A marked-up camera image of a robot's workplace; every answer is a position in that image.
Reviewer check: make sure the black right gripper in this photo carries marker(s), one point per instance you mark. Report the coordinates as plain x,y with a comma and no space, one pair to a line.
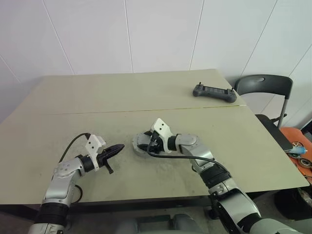
159,146

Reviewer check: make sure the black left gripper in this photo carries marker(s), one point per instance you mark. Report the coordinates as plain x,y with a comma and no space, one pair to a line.
102,159

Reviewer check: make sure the round silver motor lid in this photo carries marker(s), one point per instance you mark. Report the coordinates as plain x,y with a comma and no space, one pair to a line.
139,140

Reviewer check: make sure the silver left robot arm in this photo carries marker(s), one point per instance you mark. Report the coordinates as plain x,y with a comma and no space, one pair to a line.
61,178

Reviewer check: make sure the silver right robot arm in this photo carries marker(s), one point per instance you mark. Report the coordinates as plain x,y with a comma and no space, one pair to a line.
207,156

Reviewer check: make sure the grey round object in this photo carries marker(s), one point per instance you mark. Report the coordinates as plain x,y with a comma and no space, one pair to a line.
142,154

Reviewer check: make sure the dark grey handheld controller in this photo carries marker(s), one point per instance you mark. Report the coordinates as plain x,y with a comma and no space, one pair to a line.
214,92

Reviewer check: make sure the black folding chair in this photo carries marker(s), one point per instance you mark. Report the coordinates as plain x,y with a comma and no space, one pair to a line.
263,84

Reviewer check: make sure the orange stool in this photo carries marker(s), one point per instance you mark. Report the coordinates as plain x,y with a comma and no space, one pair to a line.
296,135

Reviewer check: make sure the blue and white small object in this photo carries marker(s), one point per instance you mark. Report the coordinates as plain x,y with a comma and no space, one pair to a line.
298,149

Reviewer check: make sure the metal bearing rings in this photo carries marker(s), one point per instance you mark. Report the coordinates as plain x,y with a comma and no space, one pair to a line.
306,162

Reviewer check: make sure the black round bin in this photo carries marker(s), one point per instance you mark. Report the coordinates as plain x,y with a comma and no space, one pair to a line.
295,203

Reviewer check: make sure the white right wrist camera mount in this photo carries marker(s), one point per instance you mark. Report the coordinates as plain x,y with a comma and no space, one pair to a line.
159,126

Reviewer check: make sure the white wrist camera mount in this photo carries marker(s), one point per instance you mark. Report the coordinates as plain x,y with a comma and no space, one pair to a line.
159,126
92,145

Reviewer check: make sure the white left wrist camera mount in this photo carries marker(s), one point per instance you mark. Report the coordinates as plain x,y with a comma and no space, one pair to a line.
92,145

